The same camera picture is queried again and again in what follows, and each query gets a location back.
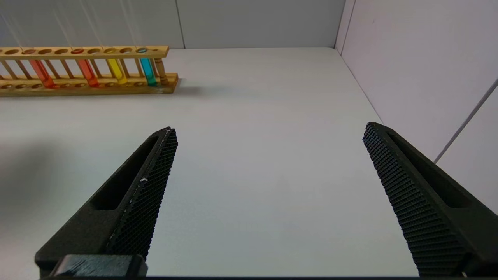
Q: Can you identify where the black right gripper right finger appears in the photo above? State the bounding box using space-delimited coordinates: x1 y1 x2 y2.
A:
363 122 498 277

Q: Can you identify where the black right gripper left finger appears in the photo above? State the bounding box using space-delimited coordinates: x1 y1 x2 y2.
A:
35 127 178 277

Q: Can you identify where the wooden test tube rack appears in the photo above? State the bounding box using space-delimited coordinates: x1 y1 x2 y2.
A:
0 45 179 97

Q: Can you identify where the blue pigment test tube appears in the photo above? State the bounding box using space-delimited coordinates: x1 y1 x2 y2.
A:
119 0 158 87

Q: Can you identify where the yellow pigment test tube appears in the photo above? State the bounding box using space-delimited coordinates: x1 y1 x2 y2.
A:
80 0 128 85

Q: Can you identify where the orange pigment test tube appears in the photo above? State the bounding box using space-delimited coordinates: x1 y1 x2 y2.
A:
53 0 100 88
4 8 56 89

